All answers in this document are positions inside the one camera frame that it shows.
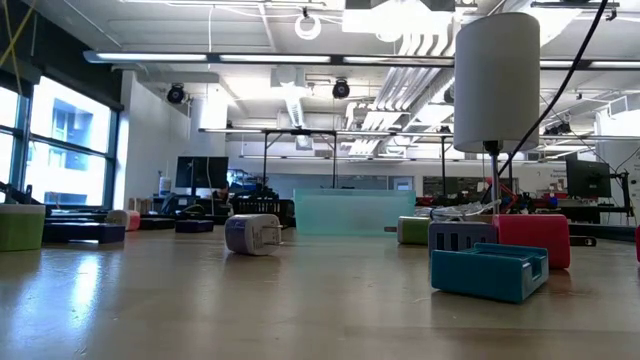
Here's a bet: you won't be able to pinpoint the purple white charger cube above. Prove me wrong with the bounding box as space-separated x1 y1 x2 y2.
223 213 284 257

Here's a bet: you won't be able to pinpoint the green white charger cube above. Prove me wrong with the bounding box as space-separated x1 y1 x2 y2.
383 215 432 246
0 203 47 253

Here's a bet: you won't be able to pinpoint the purple rectangular block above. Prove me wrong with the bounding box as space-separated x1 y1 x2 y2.
174 219 215 234
42 222 127 245

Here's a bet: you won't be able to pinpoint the black rectangular block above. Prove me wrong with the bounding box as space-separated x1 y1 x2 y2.
138 216 176 231

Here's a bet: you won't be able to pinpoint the blue rectangular block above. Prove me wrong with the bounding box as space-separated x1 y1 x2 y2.
45 213 109 225

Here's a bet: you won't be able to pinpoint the teal translucent bin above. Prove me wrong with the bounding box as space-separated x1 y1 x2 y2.
293 188 417 237

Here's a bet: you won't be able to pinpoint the small black bin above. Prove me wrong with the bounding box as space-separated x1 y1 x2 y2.
231 197 296 229

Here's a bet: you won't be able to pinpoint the black computer monitor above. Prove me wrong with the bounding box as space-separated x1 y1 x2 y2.
565 157 613 200
174 155 230 197

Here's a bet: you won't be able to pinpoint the lavender multi-port charger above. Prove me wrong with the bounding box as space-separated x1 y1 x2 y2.
427 220 499 257

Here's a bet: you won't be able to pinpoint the cardboard boxes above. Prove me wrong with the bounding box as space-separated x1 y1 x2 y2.
127 197 154 215

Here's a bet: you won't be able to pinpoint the teal rectangular holder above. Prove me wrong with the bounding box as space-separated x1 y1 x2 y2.
430 242 550 305

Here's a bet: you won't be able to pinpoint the white shade table lamp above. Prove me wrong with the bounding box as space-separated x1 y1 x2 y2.
452 11 542 224

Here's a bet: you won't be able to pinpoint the long ceiling light strip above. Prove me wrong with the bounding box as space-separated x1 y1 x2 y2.
83 49 640 71

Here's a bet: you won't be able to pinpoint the large glass window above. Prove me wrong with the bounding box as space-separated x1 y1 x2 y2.
0 74 121 211

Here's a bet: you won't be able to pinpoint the black metal rig frame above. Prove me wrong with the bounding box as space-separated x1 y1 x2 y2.
198 127 451 190

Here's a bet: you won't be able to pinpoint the white hanging ring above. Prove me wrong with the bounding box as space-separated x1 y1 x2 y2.
293 12 323 42

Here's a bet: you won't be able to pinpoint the white coiled cable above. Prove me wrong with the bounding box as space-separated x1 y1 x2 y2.
428 199 503 223

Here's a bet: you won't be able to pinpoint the long black arm cable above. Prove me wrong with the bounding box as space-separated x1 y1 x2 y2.
479 0 611 204

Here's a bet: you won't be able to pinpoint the yellow hanging cable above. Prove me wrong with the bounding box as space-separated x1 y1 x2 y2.
0 0 37 96

